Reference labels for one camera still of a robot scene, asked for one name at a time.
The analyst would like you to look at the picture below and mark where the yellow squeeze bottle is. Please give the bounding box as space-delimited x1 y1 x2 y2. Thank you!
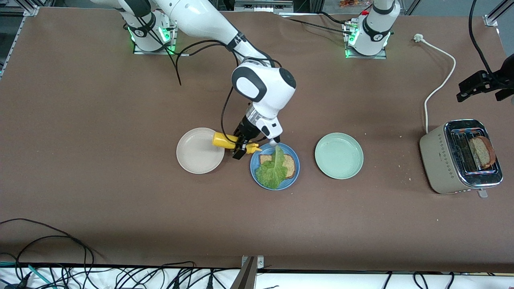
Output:
212 132 262 154

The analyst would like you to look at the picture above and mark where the green lettuce leaf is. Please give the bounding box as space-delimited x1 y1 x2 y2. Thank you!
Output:
255 145 290 190

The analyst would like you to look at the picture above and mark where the brown bread slice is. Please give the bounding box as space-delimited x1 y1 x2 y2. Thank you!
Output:
259 154 297 179
469 136 497 169

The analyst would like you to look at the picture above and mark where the beige round plate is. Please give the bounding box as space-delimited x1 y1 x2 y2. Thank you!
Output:
176 128 225 175

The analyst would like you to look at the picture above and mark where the blue round plate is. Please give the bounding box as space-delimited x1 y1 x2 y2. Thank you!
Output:
250 142 300 191

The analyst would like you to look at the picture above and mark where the green round plate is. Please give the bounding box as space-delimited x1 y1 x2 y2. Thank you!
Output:
315 132 364 180

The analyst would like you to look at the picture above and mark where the beige metal toaster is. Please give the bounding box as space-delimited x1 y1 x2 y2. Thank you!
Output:
419 119 504 198

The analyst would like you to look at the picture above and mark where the grey metal box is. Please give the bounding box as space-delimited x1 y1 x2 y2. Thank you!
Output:
234 0 294 13

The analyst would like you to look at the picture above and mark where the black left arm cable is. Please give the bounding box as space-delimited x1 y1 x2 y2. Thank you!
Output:
469 0 492 76

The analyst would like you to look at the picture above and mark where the aluminium frame profile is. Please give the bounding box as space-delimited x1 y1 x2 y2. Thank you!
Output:
483 0 514 27
0 0 55 77

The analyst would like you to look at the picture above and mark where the white toaster power cable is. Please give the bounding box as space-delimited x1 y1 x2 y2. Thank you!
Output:
414 34 457 135

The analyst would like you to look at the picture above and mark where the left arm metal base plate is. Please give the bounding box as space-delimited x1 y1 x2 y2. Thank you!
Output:
343 22 388 60

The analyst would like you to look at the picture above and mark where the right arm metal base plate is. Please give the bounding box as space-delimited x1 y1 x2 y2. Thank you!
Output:
133 17 177 55

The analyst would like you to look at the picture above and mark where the black base cable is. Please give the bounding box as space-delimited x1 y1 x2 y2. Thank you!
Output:
281 11 354 36

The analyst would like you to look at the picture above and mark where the grey metal table bracket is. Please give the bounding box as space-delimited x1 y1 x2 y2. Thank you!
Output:
230 255 265 289

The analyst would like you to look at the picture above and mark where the teal cable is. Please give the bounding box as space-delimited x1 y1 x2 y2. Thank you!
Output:
0 262 55 289

